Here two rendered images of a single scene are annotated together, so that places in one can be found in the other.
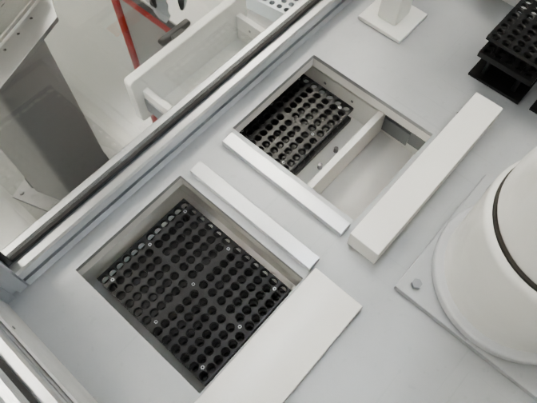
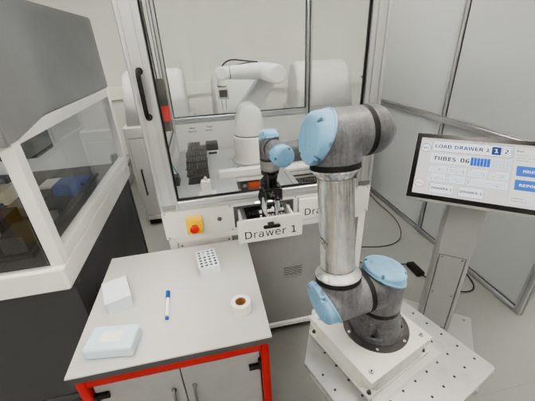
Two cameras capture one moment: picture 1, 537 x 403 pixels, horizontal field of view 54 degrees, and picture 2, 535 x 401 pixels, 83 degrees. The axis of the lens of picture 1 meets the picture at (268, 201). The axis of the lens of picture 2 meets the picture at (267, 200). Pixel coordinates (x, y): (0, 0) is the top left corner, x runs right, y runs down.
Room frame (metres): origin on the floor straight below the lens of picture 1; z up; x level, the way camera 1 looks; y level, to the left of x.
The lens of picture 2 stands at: (1.60, 0.84, 1.60)
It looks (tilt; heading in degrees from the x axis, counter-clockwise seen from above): 27 degrees down; 218
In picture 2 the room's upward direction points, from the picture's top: 3 degrees counter-clockwise
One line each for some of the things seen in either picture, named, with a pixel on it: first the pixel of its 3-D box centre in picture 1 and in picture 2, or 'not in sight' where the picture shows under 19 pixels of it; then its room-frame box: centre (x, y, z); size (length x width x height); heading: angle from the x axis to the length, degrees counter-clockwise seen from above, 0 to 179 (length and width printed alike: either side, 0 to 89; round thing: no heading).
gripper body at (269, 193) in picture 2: not in sight; (271, 184); (0.72, 0.18, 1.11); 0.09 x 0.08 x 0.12; 48
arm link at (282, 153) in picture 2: not in sight; (283, 152); (0.76, 0.27, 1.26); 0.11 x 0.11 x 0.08; 56
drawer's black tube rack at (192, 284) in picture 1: (196, 290); not in sight; (0.23, 0.11, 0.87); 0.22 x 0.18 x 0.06; 48
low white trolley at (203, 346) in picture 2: not in sight; (193, 354); (1.11, 0.00, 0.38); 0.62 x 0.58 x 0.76; 138
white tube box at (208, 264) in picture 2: not in sight; (207, 261); (0.93, -0.02, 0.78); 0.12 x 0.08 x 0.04; 56
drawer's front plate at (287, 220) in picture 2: not in sight; (270, 227); (0.69, 0.14, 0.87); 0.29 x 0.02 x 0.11; 138
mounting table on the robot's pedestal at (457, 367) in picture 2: not in sight; (376, 359); (0.92, 0.71, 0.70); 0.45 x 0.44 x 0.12; 68
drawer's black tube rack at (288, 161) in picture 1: (271, 114); (261, 208); (0.55, 0.00, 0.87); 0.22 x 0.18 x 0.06; 48
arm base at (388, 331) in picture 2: not in sight; (376, 313); (0.91, 0.69, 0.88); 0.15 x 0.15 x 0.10
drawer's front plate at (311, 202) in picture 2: not in sight; (326, 204); (0.37, 0.26, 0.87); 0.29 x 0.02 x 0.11; 138
